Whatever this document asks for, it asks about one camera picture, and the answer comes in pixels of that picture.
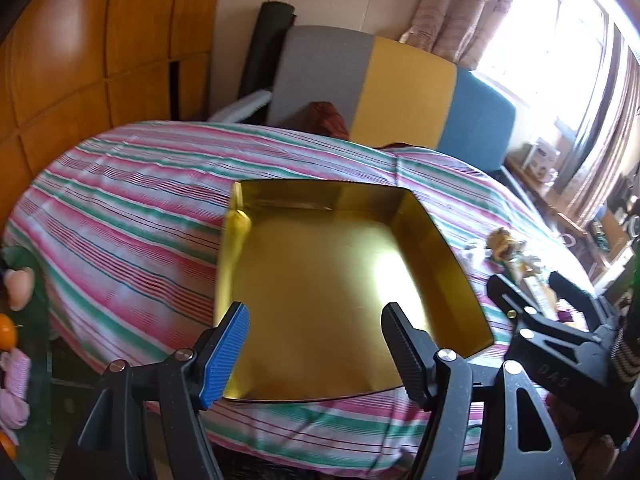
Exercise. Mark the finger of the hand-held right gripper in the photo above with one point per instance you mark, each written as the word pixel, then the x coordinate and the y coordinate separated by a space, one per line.
pixel 570 292
pixel 505 295

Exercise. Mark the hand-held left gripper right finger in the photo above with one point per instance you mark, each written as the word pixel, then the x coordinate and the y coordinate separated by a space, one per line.
pixel 402 355

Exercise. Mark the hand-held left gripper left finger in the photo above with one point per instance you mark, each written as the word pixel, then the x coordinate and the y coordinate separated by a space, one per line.
pixel 225 360

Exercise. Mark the maroon box with gold inside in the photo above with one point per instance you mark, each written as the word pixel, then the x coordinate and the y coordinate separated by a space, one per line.
pixel 310 285

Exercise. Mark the wooden desk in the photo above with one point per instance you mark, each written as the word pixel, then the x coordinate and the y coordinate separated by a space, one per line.
pixel 557 212

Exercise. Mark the white cardboard box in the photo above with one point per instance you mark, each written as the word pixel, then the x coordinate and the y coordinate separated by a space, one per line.
pixel 542 157

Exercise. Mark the brown striped curtain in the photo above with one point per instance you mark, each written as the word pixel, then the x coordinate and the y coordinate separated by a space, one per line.
pixel 605 150

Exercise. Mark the pink green striped tablecloth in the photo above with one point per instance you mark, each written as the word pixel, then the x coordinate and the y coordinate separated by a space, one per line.
pixel 125 210

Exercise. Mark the pink knitted cloth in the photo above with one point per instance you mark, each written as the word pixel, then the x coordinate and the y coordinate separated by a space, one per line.
pixel 15 385

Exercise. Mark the orange fruit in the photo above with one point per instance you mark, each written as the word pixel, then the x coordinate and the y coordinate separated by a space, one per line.
pixel 7 330
pixel 7 447

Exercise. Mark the peach shaped toy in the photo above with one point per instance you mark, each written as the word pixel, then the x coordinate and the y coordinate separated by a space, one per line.
pixel 17 285

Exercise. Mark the grey yellow blue sofa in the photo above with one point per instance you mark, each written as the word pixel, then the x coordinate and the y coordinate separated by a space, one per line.
pixel 410 95

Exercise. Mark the bright window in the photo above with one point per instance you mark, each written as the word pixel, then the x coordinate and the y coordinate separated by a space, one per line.
pixel 550 45

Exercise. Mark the dark red cloth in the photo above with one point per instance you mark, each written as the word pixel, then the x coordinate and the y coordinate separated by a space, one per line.
pixel 327 117

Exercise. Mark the pale floral curtain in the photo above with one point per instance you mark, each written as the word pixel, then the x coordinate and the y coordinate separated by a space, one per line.
pixel 465 5

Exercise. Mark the black rolled mat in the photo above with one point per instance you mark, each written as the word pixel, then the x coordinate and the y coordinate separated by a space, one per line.
pixel 265 45

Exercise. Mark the wooden wardrobe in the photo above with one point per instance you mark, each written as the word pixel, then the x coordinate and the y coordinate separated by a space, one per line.
pixel 100 35

